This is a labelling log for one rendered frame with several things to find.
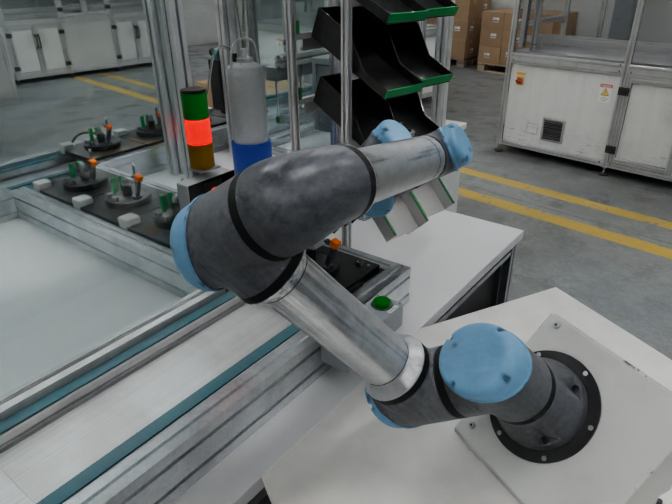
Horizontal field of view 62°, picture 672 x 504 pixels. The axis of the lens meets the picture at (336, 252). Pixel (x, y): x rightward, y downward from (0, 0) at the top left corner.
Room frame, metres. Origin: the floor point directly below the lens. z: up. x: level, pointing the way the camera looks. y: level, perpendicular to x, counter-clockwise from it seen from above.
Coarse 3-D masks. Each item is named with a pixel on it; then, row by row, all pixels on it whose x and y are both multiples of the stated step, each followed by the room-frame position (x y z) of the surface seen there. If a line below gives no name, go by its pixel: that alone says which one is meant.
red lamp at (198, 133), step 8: (184, 120) 1.07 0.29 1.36; (200, 120) 1.07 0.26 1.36; (208, 120) 1.08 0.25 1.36; (192, 128) 1.06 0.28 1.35; (200, 128) 1.07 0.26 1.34; (208, 128) 1.08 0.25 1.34; (192, 136) 1.06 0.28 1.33; (200, 136) 1.06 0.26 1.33; (208, 136) 1.08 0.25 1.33; (192, 144) 1.06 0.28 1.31; (200, 144) 1.06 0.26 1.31
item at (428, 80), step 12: (384, 24) 1.66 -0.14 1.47; (396, 24) 1.63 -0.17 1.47; (408, 24) 1.60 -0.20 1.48; (396, 36) 1.63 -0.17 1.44; (408, 36) 1.60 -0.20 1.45; (420, 36) 1.56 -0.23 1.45; (396, 48) 1.57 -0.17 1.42; (408, 48) 1.59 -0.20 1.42; (420, 48) 1.56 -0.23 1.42; (408, 60) 1.53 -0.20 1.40; (420, 60) 1.55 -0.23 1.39; (432, 60) 1.53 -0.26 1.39; (420, 72) 1.48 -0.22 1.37; (432, 72) 1.50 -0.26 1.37; (444, 72) 1.50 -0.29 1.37; (432, 84) 1.44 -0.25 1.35
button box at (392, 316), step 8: (376, 296) 1.06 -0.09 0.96; (368, 304) 1.03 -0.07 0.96; (392, 304) 1.02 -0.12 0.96; (400, 304) 1.02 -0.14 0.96; (376, 312) 0.99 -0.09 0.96; (384, 312) 0.99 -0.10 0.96; (392, 312) 0.99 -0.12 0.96; (400, 312) 1.02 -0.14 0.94; (384, 320) 0.97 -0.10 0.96; (392, 320) 0.99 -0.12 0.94; (400, 320) 1.02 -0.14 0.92; (392, 328) 0.99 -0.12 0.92; (328, 352) 0.89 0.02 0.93; (328, 360) 0.89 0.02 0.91; (336, 360) 0.88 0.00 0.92; (344, 368) 0.87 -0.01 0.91
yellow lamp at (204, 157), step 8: (208, 144) 1.08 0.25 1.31; (192, 152) 1.07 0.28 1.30; (200, 152) 1.06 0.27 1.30; (208, 152) 1.07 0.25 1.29; (192, 160) 1.07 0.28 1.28; (200, 160) 1.06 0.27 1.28; (208, 160) 1.07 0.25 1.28; (192, 168) 1.07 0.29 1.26; (200, 168) 1.06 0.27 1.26; (208, 168) 1.07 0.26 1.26
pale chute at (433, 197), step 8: (432, 184) 1.51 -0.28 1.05; (440, 184) 1.49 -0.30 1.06; (416, 192) 1.47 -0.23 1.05; (424, 192) 1.49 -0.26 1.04; (432, 192) 1.50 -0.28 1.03; (440, 192) 1.49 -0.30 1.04; (448, 192) 1.47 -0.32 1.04; (424, 200) 1.46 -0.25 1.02; (432, 200) 1.48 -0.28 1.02; (440, 200) 1.49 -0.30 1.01; (448, 200) 1.47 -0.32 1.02; (424, 208) 1.44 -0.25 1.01; (432, 208) 1.45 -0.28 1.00; (440, 208) 1.47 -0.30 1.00
